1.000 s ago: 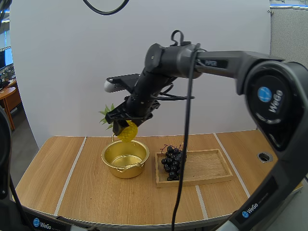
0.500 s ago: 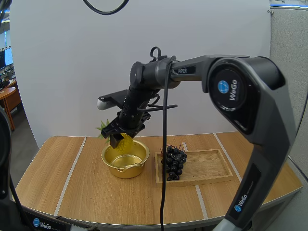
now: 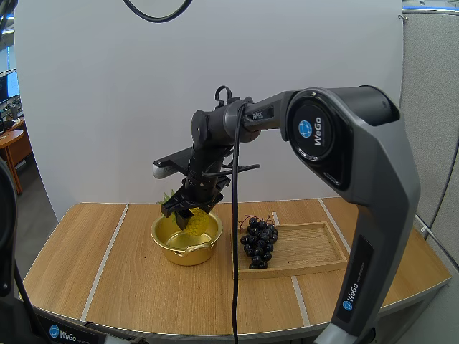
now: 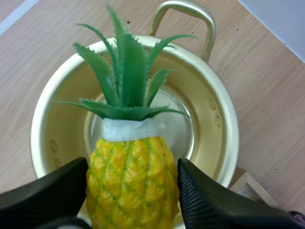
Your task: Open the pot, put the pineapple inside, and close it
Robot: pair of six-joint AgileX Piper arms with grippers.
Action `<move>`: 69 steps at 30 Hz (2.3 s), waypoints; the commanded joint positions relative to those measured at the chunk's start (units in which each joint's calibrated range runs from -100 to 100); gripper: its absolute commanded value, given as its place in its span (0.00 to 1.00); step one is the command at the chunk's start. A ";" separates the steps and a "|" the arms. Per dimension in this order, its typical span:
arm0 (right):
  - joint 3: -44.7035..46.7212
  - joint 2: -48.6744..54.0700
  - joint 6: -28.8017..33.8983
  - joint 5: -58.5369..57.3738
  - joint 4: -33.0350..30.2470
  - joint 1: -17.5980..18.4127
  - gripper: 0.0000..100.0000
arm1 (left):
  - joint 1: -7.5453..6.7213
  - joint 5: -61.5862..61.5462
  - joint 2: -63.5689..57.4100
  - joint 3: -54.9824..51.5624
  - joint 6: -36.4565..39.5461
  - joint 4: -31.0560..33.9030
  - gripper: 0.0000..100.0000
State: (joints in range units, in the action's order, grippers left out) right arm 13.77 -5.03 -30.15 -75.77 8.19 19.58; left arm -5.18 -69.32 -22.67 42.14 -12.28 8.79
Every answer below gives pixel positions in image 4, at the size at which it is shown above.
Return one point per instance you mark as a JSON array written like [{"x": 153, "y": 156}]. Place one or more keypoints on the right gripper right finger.
[{"x": 209, "y": 202}]

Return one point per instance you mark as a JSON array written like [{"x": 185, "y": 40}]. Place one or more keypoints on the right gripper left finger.
[{"x": 45, "y": 193}]

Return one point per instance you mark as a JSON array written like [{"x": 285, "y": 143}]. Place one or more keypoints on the yellow toy pineapple green crown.
[{"x": 132, "y": 181}]

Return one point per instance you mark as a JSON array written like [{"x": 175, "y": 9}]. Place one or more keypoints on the shallow wooden tray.
[{"x": 252, "y": 188}]

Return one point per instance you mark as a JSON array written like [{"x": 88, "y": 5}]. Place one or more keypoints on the dark toy grapes bunch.
[{"x": 298, "y": 215}]

